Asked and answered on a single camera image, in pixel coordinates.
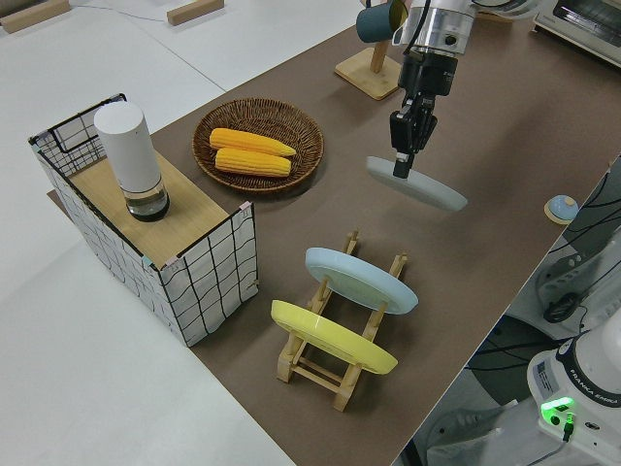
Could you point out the white toaster oven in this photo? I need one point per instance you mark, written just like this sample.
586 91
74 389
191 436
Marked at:
582 26

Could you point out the wooden shelf board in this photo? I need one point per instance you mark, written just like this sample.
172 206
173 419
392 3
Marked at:
189 213

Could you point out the wooden block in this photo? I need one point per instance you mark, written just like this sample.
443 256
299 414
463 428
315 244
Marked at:
194 10
29 15

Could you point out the yellow corn cob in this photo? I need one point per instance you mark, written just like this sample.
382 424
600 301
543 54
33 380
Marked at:
247 141
252 162

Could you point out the teal mug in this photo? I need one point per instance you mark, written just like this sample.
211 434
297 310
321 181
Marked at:
371 24

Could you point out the white cylinder bottle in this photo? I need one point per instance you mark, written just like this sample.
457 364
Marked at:
128 145

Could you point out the wooden plate rack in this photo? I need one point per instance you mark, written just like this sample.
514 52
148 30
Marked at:
310 374

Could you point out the brown table mat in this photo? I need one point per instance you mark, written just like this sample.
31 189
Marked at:
436 301

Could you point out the white power strip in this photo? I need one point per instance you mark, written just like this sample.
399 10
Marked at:
558 279

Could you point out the gray plate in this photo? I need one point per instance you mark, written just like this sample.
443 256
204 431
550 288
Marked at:
436 191

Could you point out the blue call bell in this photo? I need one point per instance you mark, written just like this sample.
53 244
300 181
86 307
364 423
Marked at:
562 208

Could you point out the black power adapter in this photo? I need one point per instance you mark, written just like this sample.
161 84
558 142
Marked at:
560 309

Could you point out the brown wicker basket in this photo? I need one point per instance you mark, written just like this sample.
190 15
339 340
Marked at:
262 109

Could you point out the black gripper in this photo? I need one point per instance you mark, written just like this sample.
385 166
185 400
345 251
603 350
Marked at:
429 73

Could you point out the yellow plate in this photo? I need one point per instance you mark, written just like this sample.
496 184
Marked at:
330 335

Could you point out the wooden mug stand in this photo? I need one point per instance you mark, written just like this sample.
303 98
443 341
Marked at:
364 75

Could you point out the light blue plate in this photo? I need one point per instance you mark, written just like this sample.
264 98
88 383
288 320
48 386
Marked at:
359 281

